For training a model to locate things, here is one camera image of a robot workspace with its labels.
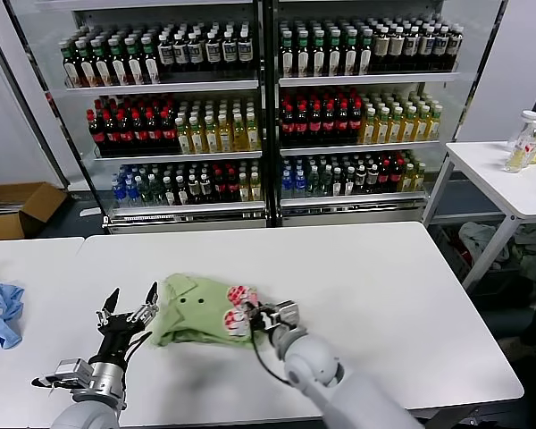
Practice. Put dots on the white paper sheet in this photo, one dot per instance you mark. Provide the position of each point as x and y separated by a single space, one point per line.
89 213

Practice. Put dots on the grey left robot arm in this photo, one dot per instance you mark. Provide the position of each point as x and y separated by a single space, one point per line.
89 413

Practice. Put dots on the white grey clothes pile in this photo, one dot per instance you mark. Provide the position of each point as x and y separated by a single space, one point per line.
477 241

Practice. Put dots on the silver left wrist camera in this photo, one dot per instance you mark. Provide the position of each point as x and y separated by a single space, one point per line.
73 370

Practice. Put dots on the light green t-shirt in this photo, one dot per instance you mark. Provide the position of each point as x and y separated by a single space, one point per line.
196 322

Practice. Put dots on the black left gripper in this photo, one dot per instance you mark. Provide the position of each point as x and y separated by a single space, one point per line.
118 339

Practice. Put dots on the white cap navy label bottle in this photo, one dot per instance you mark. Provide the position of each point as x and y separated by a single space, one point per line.
410 47
164 53
229 52
454 45
425 46
195 52
213 52
180 53
440 46
245 51

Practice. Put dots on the white side table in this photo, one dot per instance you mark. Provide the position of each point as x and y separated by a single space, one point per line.
496 179

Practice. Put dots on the green cap dark tea bottle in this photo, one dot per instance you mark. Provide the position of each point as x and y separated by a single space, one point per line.
349 59
364 59
88 70
103 69
151 68
136 68
119 69
318 60
333 60
72 71
287 60
302 60

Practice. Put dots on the crumpled light blue cloth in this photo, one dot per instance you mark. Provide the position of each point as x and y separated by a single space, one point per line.
0 313

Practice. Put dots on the brown shoe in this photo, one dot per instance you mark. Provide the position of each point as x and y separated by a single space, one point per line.
511 346

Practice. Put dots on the white drinks shelf unit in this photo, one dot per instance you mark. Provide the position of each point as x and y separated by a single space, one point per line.
360 80
159 88

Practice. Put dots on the yellow tea bottle green label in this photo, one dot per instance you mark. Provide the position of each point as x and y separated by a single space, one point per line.
395 130
211 140
239 139
367 132
182 142
196 141
407 179
252 138
243 190
419 179
421 128
254 189
433 128
407 129
381 131
224 140

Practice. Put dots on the dark drink bottle white label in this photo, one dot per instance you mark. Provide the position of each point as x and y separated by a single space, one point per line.
192 190
359 179
168 194
205 190
180 193
371 178
348 182
336 183

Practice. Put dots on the clear bottle red label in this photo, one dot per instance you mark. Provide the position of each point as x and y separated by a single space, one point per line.
520 146

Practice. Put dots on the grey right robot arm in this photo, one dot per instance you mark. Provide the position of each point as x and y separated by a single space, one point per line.
312 362

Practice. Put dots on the brown cardboard box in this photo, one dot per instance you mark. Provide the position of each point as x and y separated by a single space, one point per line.
34 210

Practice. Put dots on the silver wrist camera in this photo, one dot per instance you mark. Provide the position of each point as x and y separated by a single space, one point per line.
288 310
73 370

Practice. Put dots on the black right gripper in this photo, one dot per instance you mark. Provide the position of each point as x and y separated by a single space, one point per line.
265 318

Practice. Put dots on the blue water bottle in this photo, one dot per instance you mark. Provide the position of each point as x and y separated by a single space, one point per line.
286 185
130 193
116 192
298 184

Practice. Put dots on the white cap beige label bottle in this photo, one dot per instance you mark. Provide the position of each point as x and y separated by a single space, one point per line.
395 48
379 49

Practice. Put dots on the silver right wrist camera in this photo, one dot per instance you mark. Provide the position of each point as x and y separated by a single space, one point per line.
288 310

